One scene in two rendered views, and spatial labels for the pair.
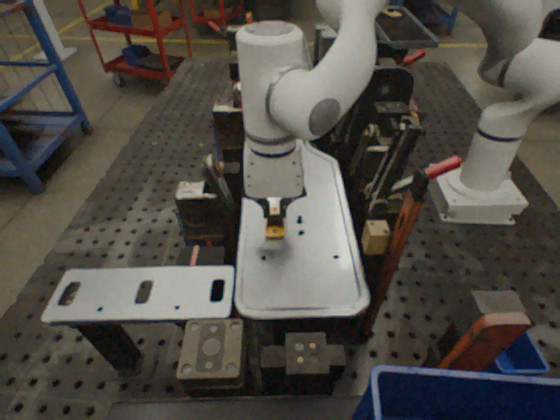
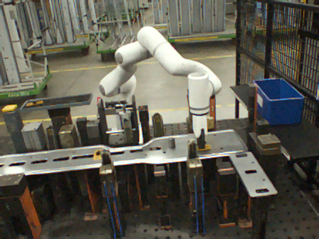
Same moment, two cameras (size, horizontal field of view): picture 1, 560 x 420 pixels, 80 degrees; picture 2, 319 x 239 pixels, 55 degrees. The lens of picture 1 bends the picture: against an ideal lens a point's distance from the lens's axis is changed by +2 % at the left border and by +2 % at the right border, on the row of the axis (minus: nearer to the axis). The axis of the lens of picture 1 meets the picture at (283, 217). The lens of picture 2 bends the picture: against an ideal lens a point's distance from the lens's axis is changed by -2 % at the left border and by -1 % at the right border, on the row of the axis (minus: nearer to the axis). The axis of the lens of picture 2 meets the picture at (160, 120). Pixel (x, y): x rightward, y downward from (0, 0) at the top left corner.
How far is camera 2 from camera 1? 1.38 m
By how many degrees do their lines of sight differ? 73
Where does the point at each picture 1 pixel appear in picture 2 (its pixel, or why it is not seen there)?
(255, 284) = (234, 149)
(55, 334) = not seen: outside the picture
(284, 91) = (215, 82)
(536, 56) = not seen: hidden behind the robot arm
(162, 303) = (253, 166)
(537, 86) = (131, 85)
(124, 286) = (250, 177)
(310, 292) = (233, 138)
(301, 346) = (260, 123)
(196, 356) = (273, 139)
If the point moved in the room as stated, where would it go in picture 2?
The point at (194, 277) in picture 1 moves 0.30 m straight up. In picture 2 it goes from (238, 161) to (239, 92)
